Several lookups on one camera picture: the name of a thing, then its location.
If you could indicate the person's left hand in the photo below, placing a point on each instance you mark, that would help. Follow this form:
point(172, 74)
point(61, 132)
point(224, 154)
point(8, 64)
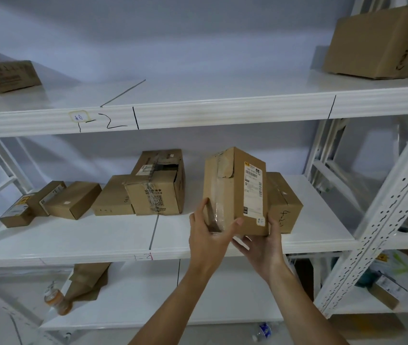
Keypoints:
point(205, 247)

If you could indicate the person's right hand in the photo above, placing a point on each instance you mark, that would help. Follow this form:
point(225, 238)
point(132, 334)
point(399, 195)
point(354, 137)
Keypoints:
point(263, 253)

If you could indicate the person's left thumb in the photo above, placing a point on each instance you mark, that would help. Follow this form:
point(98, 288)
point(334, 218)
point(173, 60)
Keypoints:
point(232, 229)

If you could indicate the person's right thumb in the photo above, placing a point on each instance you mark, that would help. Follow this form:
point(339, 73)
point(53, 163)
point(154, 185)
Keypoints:
point(275, 229)

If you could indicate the tall cardboard box white label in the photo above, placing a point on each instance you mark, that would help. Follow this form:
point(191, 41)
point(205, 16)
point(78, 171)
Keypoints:
point(232, 190)

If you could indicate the person's right forearm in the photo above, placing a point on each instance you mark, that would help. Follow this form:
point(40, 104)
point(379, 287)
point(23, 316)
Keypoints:
point(301, 308)

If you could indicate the person's left forearm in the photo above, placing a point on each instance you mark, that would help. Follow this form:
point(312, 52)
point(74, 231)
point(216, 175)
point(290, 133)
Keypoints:
point(178, 305)

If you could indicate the cardboard box with handwriting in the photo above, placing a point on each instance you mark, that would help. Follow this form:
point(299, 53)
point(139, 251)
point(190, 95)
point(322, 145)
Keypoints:
point(285, 208)

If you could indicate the torn taped cardboard box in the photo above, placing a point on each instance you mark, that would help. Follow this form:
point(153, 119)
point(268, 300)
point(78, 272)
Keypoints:
point(153, 195)

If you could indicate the cardboard box with open flap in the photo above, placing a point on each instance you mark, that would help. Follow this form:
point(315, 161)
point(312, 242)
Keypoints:
point(161, 159)

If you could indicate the teal packet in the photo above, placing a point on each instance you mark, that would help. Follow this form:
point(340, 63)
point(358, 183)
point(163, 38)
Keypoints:
point(365, 278)

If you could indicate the clear plastic water bottle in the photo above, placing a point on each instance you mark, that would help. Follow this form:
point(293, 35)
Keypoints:
point(265, 332)

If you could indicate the white perforated shelving unit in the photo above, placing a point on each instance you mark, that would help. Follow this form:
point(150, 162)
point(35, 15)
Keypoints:
point(380, 219)

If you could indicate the white metal shelving unit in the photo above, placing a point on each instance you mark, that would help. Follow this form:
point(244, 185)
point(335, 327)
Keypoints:
point(207, 111)

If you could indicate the plain flat cardboard box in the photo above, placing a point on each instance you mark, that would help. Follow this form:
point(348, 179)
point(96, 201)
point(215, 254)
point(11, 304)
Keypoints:
point(110, 199)

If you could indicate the small box with white sticker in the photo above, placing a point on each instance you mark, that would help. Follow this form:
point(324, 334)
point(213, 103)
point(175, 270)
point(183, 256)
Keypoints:
point(387, 291)

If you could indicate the brown paper bag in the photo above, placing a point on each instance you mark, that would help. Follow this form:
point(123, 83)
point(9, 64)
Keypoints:
point(87, 280)

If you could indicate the small plain brown box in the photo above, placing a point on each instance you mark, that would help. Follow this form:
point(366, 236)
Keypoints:
point(72, 201)

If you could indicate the small box with dark label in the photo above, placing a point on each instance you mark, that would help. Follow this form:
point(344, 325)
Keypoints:
point(47, 195)

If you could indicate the orange bottle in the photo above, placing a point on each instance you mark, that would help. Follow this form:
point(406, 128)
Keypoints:
point(57, 301)

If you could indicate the white sticker label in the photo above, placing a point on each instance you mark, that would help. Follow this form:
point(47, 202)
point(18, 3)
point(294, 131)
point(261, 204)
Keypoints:
point(79, 116)

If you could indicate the large cardboard box with scribble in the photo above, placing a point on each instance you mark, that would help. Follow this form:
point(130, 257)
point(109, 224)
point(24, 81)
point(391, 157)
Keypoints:
point(376, 41)

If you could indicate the small box with yellow label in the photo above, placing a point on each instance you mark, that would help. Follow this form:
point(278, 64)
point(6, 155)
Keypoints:
point(16, 213)

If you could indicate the printed flat cardboard box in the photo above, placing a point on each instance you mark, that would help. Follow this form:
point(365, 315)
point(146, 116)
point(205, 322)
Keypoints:
point(4, 77)

